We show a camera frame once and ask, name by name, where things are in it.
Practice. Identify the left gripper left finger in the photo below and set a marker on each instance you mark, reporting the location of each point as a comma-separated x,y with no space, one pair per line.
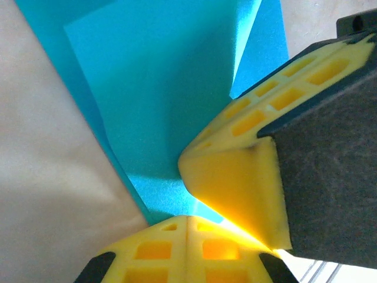
138,253

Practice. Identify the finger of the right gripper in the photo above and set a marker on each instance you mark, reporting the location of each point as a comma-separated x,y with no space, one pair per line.
265,85
309,162

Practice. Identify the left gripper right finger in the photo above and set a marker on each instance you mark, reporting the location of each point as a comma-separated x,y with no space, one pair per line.
229,253

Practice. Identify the blue cloth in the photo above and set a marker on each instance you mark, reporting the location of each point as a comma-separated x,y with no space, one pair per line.
147,88

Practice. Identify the aluminium mounting rail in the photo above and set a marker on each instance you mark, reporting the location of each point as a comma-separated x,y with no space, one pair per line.
321,271

